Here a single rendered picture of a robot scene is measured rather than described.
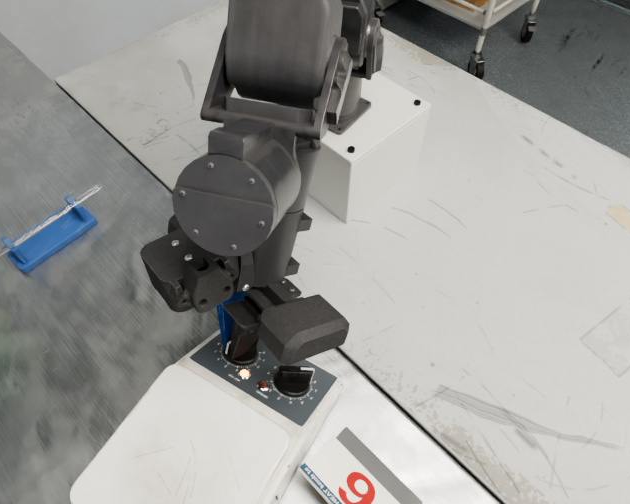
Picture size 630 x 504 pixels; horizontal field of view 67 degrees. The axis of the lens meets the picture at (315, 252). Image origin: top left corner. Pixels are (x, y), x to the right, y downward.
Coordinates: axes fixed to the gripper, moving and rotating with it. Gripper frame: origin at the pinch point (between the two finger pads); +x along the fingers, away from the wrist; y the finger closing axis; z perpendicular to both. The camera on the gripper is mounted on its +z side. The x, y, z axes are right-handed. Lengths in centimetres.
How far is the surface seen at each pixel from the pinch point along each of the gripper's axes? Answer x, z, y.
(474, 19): -32, -179, -106
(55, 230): 6.1, 6.9, -28.6
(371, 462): 8.5, -7.7, 13.0
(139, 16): -2, -51, -149
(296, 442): 4.6, -0.1, 10.0
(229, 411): 3.3, 3.8, 5.8
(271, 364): 4.0, -2.8, 2.5
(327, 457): 8.0, -4.0, 10.8
